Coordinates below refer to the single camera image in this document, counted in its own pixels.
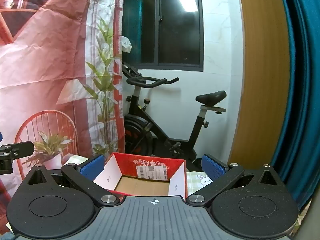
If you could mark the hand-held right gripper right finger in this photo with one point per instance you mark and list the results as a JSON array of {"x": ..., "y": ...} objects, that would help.
[{"x": 214, "y": 167}]

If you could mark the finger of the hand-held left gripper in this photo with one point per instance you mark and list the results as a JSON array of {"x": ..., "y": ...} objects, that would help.
[{"x": 20, "y": 150}]

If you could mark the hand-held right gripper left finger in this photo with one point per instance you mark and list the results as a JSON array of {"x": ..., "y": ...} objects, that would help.
[{"x": 92, "y": 167}]

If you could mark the red cardboard box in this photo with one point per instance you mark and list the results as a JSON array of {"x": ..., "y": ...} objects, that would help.
[{"x": 150, "y": 163}]

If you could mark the checked tablecloth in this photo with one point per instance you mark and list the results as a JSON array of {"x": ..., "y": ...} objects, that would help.
[{"x": 197, "y": 181}]

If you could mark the black exercise bike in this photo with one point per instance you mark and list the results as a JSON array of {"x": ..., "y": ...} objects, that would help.
[{"x": 140, "y": 127}]

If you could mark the printed backdrop cloth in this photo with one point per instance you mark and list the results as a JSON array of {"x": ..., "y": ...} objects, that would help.
[{"x": 45, "y": 55}]

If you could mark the wooden door panel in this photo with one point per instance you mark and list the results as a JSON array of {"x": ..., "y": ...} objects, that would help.
[{"x": 262, "y": 80}]

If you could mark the blue curtain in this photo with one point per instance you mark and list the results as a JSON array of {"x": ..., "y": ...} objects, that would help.
[{"x": 305, "y": 92}]

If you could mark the crumpled white bag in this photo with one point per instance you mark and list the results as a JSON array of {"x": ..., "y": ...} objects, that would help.
[{"x": 126, "y": 43}]

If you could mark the dark window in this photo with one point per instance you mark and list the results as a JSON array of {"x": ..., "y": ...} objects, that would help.
[{"x": 175, "y": 30}]

